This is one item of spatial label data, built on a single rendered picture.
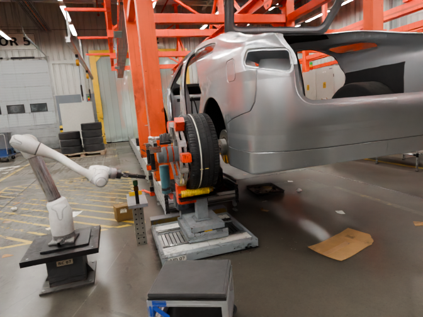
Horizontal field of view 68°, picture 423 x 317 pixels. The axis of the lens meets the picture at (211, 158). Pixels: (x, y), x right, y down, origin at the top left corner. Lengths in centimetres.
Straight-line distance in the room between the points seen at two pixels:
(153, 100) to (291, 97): 162
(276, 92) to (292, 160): 45
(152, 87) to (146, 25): 58
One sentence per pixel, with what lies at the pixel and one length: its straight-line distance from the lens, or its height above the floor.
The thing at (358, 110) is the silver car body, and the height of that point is 113.
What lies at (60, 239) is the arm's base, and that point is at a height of 35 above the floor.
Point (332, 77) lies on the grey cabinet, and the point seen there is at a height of 167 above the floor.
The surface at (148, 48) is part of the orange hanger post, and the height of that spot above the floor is 183.
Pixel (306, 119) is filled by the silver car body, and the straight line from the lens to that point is 199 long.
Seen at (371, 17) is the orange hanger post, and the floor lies 213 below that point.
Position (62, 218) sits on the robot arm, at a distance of 258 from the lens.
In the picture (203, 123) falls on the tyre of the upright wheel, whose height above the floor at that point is 110.
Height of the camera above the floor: 121
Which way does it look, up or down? 9 degrees down
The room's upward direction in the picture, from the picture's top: 5 degrees counter-clockwise
